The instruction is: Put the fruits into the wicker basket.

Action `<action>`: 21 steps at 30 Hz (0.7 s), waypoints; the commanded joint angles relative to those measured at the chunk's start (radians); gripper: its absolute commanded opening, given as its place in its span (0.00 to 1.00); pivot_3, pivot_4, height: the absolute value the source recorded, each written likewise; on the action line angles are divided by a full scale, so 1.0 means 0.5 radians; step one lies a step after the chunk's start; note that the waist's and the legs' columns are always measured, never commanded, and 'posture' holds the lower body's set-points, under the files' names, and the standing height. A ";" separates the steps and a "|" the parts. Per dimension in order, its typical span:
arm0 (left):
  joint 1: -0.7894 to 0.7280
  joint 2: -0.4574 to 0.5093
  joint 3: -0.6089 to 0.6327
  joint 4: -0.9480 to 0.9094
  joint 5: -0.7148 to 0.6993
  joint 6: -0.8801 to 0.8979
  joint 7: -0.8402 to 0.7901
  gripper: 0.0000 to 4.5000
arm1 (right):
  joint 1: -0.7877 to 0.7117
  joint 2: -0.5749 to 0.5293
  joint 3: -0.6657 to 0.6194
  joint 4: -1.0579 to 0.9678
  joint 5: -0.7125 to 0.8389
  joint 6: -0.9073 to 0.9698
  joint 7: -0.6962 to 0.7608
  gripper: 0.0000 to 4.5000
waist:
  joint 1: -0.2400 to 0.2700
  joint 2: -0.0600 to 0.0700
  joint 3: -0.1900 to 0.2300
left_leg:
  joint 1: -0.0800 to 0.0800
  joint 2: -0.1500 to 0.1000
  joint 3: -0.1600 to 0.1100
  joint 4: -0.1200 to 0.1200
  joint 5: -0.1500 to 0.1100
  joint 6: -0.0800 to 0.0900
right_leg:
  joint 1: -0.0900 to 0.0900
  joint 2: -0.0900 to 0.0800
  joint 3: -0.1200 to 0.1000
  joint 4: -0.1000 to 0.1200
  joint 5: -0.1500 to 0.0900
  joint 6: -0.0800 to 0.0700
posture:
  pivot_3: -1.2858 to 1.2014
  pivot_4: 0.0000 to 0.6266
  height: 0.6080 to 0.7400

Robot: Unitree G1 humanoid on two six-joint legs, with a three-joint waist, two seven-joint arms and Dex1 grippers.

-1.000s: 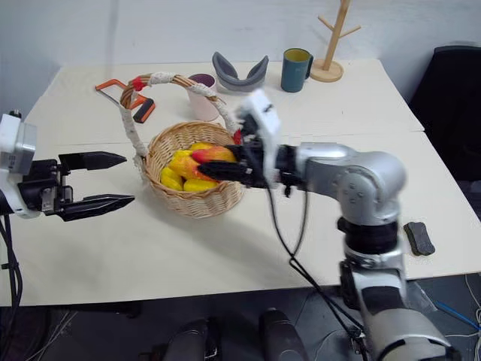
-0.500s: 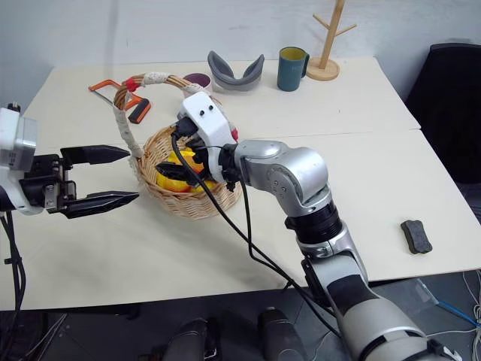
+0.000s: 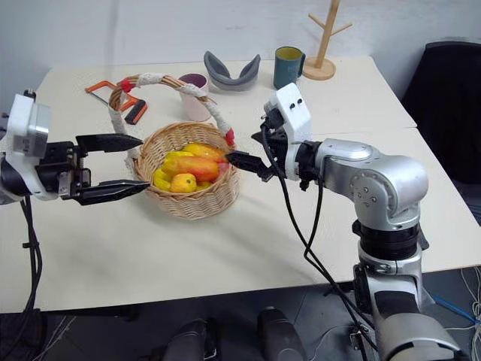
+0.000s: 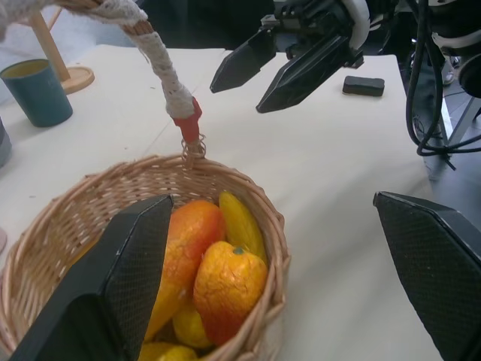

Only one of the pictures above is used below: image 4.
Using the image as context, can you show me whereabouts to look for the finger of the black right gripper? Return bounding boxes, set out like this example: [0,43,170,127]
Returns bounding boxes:
[256,35,352,114]
[209,29,277,94]

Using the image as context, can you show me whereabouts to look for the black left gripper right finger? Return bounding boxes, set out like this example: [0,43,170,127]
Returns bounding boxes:
[372,190,481,361]

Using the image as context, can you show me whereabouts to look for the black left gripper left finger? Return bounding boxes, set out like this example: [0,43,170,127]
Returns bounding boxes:
[7,193,175,361]

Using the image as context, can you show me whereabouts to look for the black whiteboard eraser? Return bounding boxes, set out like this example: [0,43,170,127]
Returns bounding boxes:
[342,75,386,98]

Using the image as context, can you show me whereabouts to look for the yellow lemon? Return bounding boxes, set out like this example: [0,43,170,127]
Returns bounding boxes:
[171,300,215,350]

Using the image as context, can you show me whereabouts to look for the large orange mango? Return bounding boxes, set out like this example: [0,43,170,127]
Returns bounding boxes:
[144,199,226,341]

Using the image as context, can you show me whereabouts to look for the small orange fruit green stem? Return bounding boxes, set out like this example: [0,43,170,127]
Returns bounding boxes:
[193,241,268,346]

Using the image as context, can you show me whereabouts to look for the black white robot torso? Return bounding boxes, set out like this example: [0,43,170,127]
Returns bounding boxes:
[430,0,481,99]

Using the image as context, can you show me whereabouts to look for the long yellow fruit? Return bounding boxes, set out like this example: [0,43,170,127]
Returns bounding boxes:
[219,190,268,264]

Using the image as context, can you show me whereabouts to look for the wooden stand round base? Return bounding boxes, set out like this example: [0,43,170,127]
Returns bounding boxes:
[28,6,95,96]

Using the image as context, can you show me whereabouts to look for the grey cylinder container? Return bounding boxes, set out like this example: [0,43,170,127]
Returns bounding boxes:
[0,116,13,168]

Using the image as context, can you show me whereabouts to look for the teal cup yellow inside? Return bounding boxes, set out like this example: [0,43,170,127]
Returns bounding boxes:
[0,59,74,128]

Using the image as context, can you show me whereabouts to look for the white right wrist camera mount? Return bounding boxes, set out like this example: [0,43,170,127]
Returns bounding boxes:
[342,0,395,50]

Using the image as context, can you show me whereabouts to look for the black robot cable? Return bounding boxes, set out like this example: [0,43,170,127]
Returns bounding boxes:
[413,33,458,172]
[404,0,481,156]

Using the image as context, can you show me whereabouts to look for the wicker basket with lace handle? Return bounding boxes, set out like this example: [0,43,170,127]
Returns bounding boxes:
[0,0,292,361]

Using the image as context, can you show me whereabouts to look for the grey metal frame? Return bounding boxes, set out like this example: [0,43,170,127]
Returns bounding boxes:
[437,88,481,151]

